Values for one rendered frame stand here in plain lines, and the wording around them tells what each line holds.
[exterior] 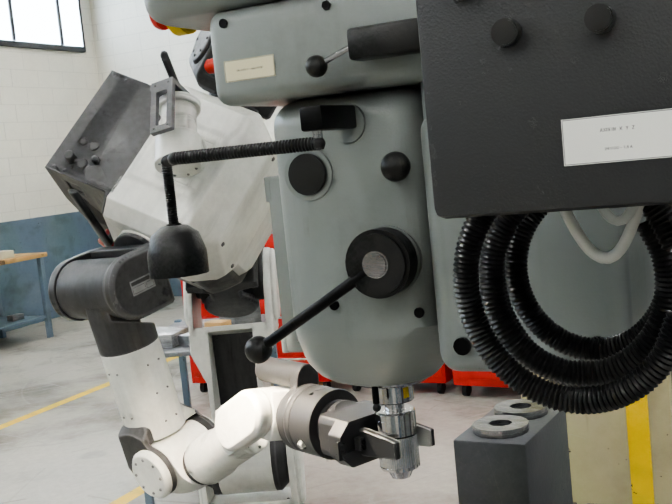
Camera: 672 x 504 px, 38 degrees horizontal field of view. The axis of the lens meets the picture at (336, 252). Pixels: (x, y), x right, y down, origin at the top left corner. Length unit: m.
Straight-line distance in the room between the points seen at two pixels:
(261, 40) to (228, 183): 0.49
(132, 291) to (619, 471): 1.85
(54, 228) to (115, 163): 10.37
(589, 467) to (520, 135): 2.34
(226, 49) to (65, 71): 11.34
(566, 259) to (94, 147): 0.85
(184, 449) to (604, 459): 1.69
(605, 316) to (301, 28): 0.41
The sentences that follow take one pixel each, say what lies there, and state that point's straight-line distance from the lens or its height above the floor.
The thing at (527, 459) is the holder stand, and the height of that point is 1.08.
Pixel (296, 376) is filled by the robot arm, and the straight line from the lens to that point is 1.25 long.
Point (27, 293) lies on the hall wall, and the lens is 11.50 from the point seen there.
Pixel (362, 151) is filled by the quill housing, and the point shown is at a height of 1.57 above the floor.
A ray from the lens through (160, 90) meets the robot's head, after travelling 1.41.
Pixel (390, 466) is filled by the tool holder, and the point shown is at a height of 1.21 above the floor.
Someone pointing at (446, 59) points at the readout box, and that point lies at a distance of 0.67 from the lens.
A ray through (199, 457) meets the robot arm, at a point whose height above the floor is 1.16.
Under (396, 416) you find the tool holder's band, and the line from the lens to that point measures 1.11.
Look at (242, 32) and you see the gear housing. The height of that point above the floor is 1.70.
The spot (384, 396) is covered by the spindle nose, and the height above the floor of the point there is 1.29.
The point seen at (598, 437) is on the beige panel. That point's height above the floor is 0.69.
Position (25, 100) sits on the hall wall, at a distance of 11.77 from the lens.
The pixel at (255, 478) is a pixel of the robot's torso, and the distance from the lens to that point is 1.84.
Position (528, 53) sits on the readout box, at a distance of 0.65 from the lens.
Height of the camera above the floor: 1.57
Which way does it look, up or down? 6 degrees down
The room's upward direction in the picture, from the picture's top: 6 degrees counter-clockwise
